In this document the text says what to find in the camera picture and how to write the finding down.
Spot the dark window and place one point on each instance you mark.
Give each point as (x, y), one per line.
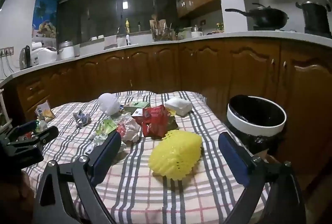
(103, 13)

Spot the yellow snack packet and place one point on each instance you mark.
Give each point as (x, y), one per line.
(44, 112)

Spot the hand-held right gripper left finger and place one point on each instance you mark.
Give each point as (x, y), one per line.
(106, 154)

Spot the plaid cloth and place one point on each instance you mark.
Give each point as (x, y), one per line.
(145, 195)

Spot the wall socket strip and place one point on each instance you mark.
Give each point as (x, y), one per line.
(6, 51)

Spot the white canister with metal lid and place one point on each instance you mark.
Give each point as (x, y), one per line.
(66, 50)

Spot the blue wall poster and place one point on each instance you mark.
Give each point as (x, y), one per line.
(45, 13)

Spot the white tissue pack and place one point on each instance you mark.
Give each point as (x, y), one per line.
(179, 106)

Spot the green printed wrapper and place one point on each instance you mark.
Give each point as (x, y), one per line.
(106, 126)

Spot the gas stove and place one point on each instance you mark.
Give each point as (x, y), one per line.
(275, 28)

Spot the yellow foam fruit net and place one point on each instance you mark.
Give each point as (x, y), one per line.
(176, 155)

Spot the wooden utensil holder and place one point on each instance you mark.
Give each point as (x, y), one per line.
(159, 29)

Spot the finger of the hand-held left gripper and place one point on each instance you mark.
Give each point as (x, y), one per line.
(24, 129)
(44, 135)

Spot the steel electric kettle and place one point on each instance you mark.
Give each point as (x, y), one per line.
(25, 58)

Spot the red snack bag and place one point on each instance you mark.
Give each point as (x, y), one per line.
(158, 120)

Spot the white rice cooker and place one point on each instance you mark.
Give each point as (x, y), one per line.
(44, 55)

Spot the blue white wrapper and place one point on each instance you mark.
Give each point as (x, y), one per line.
(81, 119)

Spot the brown lower kitchen cabinets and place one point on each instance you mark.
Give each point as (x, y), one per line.
(197, 71)

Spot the small red white packet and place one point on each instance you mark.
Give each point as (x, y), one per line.
(137, 113)

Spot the yellow bottle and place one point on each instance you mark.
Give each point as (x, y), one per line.
(127, 26)

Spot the white bin with black bag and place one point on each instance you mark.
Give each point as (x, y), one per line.
(255, 124)

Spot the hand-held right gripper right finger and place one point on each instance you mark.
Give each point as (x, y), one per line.
(233, 154)

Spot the small steel pot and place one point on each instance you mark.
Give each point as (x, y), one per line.
(196, 31)

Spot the green carton box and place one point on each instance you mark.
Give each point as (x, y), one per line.
(136, 106)

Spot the black wok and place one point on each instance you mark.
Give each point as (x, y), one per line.
(267, 17)

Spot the black cooking pot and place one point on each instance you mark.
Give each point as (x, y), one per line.
(315, 17)

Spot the person's left forearm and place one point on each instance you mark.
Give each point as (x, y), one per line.
(13, 195)

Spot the white paper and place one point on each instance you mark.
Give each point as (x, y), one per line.
(96, 141)

